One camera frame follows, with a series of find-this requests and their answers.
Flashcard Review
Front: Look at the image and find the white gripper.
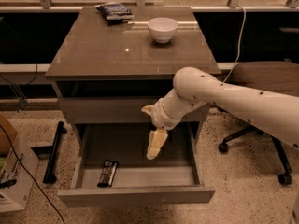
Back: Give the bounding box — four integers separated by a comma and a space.
141, 98, 181, 160

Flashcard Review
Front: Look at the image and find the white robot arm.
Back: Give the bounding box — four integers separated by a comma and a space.
141, 67, 299, 160

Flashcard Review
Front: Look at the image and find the open grey bottom drawer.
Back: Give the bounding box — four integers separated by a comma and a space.
58, 122, 215, 207

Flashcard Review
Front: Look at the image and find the grey drawer cabinet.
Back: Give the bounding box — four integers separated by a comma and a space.
46, 7, 220, 140

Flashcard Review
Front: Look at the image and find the closed grey upper drawer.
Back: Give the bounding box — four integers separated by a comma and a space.
57, 95, 213, 124

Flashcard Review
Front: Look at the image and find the white ceramic bowl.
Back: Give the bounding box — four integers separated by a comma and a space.
148, 17, 178, 43

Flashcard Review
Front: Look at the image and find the black bar on floor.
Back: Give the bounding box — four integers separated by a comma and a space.
43, 121, 67, 184

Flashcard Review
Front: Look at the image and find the blue snack bag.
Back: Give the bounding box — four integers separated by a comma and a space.
95, 2, 135, 22

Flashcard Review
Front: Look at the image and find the brown office chair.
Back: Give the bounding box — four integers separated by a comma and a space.
219, 61, 299, 186

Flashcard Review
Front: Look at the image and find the brown cardboard box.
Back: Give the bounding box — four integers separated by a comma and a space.
0, 114, 18, 156

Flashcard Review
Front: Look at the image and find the white cardboard box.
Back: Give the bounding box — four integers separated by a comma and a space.
0, 134, 39, 213

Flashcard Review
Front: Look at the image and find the black cable on floor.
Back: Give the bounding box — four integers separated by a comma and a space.
0, 124, 66, 224

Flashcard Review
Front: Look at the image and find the white cable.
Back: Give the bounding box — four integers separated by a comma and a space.
221, 4, 247, 84

